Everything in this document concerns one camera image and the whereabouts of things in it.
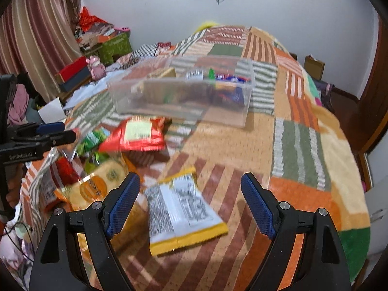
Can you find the light green snack packet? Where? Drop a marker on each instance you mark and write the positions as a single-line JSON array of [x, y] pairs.
[[95, 160]]

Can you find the beige snack packet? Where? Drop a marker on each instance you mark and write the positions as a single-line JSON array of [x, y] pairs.
[[163, 73]]

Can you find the white barcode snack packet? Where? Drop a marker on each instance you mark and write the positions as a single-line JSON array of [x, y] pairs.
[[194, 74]]

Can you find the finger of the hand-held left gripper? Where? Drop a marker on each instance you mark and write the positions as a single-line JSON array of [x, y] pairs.
[[51, 127], [62, 138]]

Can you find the white cabinet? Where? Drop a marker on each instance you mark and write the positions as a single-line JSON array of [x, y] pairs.
[[377, 218]]

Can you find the striped pink curtain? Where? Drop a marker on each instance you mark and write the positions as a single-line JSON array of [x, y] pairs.
[[33, 30]]

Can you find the red gift bag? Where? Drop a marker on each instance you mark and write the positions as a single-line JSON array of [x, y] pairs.
[[89, 19]]

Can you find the clear plastic snack bag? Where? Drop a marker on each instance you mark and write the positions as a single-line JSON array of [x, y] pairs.
[[50, 194]]

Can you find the white paper sheet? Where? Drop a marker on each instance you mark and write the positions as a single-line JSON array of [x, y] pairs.
[[51, 111]]

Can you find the person's left hand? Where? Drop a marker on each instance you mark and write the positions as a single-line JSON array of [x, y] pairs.
[[13, 189]]

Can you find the green box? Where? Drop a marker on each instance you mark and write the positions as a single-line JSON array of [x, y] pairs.
[[116, 47]]

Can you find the pink plush toy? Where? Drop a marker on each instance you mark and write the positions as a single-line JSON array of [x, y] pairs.
[[96, 66]]

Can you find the pink cloth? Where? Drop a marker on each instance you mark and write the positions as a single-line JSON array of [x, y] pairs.
[[18, 104]]

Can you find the yellow-edged white snack packet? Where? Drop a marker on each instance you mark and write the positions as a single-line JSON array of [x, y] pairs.
[[178, 209]]

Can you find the small red snack packet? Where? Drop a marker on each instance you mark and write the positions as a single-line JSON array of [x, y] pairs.
[[66, 171]]

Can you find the wooden door frame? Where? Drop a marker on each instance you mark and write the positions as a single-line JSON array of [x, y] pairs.
[[374, 91]]

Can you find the yellow cracker packet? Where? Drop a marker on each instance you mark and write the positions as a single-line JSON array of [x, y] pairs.
[[100, 178]]

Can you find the yellow pillow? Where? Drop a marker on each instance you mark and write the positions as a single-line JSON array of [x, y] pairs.
[[206, 25]]

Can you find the clear plastic container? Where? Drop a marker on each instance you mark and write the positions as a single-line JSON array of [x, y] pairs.
[[182, 97]]

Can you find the blue and red snack packet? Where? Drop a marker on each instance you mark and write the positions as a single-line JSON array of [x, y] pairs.
[[233, 78]]

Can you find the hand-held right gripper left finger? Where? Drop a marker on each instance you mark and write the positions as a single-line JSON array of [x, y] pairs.
[[122, 209]]

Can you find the dark bag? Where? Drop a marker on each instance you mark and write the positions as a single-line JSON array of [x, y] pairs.
[[324, 92]]

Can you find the red box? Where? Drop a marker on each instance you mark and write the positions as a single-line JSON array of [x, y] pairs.
[[72, 68]]

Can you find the patchwork blanket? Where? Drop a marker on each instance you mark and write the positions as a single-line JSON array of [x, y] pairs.
[[303, 157]]

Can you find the brown paper bag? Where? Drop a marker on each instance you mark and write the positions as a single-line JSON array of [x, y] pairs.
[[314, 68]]

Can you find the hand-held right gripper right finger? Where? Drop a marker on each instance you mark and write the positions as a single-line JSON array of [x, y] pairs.
[[257, 206]]

